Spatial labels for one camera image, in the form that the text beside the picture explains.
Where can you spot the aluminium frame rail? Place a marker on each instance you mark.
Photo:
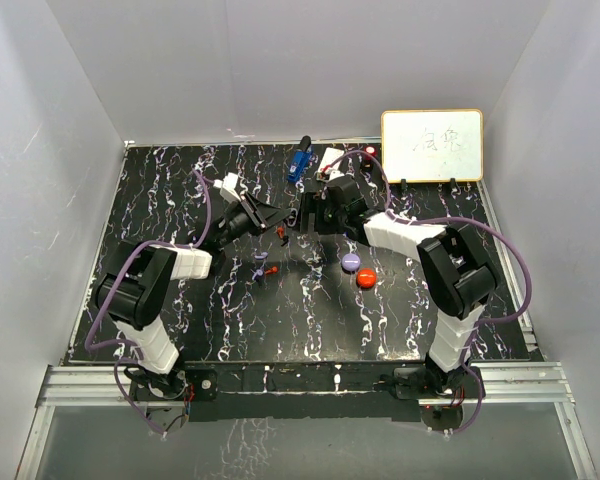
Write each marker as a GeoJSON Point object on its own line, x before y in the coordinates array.
{"type": "Point", "coordinates": [504, 382]}

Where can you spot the white and green box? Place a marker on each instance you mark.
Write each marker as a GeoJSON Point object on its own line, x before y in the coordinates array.
{"type": "Point", "coordinates": [329, 156]}

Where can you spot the black earbud charging case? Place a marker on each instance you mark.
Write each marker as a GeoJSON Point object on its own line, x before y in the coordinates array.
{"type": "Point", "coordinates": [292, 220]}

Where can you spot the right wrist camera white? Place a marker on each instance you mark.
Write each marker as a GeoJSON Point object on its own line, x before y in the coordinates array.
{"type": "Point", "coordinates": [328, 174]}

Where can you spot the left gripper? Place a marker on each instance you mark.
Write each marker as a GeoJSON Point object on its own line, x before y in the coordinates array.
{"type": "Point", "coordinates": [261, 215]}

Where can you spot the white whiteboard with wooden frame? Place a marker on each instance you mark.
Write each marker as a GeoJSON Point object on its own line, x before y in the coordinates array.
{"type": "Point", "coordinates": [430, 146]}

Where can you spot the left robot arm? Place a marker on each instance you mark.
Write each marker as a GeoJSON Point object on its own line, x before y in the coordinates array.
{"type": "Point", "coordinates": [132, 288]}

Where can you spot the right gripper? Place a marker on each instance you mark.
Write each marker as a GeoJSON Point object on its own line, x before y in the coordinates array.
{"type": "Point", "coordinates": [312, 204]}

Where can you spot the red button device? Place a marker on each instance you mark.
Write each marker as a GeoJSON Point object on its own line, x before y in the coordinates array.
{"type": "Point", "coordinates": [369, 158]}

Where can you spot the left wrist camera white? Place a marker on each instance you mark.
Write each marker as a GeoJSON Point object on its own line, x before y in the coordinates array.
{"type": "Point", "coordinates": [228, 187]}

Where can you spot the blue stapler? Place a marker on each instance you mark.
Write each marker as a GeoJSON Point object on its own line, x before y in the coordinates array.
{"type": "Point", "coordinates": [300, 159]}

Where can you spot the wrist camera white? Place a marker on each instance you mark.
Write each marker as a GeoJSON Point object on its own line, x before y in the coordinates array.
{"type": "Point", "coordinates": [228, 187]}
{"type": "Point", "coordinates": [328, 174]}

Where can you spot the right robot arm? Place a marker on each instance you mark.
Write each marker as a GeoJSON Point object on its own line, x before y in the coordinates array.
{"type": "Point", "coordinates": [459, 273]}

